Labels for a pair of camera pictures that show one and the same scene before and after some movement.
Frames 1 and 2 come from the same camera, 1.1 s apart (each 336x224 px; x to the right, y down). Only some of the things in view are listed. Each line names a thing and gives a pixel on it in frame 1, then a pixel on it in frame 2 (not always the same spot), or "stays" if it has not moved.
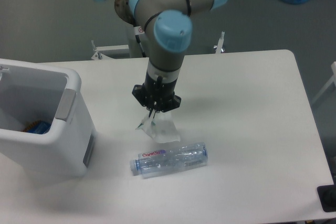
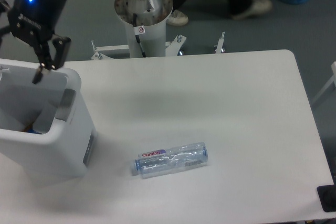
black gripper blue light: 157,94 -> 33,18
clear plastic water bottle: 157,162 stays
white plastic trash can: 30,92 stays
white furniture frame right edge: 333,80 stays
